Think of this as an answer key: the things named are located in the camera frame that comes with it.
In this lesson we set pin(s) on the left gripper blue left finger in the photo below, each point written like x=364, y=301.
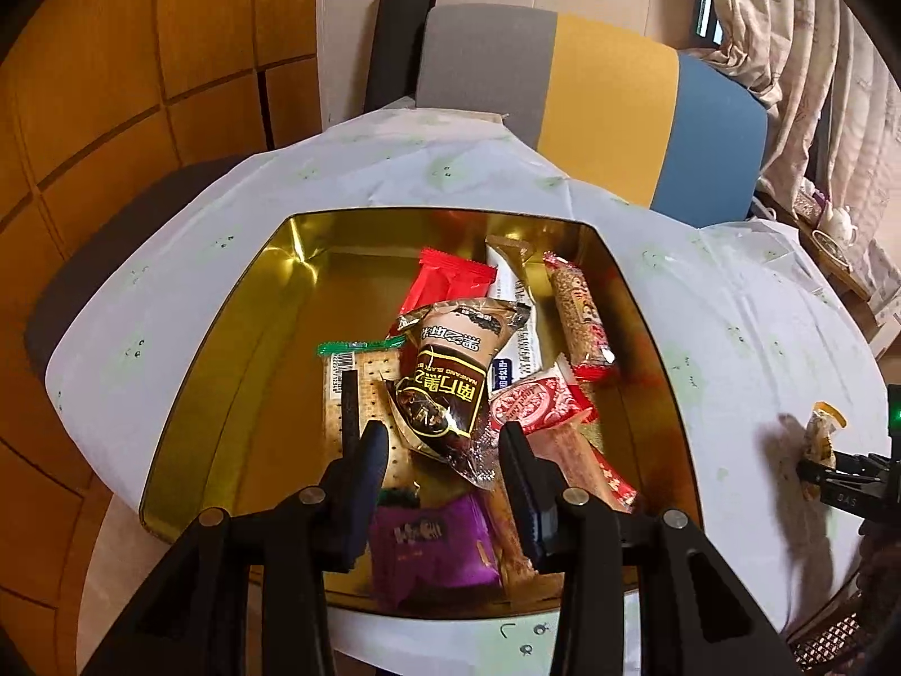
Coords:
x=352, y=485

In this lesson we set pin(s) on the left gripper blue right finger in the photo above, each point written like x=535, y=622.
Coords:
x=535, y=488

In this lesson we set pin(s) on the small red candy packet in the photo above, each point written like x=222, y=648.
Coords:
x=581, y=464

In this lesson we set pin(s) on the orange zip seed bag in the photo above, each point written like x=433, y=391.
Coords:
x=825, y=421

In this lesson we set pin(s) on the brown dried meat packet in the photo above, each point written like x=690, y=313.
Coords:
x=517, y=572

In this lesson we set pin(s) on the purple snack packet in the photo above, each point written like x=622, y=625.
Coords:
x=420, y=555

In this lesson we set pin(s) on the brown chocolate bread packet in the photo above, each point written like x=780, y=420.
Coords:
x=441, y=401

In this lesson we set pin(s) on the green cracker packet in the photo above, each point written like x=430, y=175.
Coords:
x=354, y=391

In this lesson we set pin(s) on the white blue tube sachet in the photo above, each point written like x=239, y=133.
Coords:
x=522, y=355

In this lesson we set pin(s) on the chipmunk grain bar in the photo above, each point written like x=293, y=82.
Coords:
x=588, y=346

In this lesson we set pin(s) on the large red snack packet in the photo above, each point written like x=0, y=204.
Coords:
x=445, y=277

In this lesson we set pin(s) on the white red Rosekiss packet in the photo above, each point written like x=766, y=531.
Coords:
x=544, y=400

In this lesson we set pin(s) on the golden tin box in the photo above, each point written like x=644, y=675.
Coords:
x=247, y=427

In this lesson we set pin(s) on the pale blue smiley tablecloth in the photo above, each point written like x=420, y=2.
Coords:
x=751, y=333

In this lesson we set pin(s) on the wicker chair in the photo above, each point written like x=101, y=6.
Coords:
x=843, y=641

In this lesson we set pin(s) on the round tray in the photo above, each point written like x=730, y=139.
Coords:
x=830, y=249

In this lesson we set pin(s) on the white teapot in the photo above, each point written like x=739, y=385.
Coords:
x=837, y=223

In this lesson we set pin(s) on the tissue box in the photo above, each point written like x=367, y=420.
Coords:
x=809, y=204

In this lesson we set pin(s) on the wooden side table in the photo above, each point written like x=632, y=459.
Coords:
x=882, y=333

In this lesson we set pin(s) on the grey yellow blue chair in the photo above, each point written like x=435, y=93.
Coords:
x=648, y=123

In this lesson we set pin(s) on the floral curtains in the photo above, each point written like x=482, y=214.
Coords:
x=809, y=61

